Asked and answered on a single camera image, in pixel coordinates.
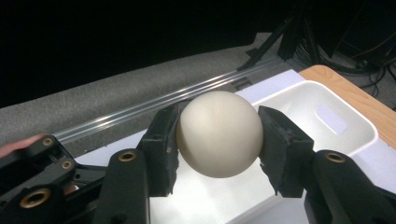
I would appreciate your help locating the white ball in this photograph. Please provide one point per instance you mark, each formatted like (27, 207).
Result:
(218, 133)

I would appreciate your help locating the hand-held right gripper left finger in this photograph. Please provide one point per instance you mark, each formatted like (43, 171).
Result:
(162, 149)

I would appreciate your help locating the white plastic bin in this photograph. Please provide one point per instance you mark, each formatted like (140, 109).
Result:
(311, 105)

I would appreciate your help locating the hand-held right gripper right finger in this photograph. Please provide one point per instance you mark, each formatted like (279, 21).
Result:
(286, 152)

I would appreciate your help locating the aluminium floor rail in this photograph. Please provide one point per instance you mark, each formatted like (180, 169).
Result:
(140, 107)

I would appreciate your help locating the black stand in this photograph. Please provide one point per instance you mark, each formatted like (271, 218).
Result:
(264, 46)

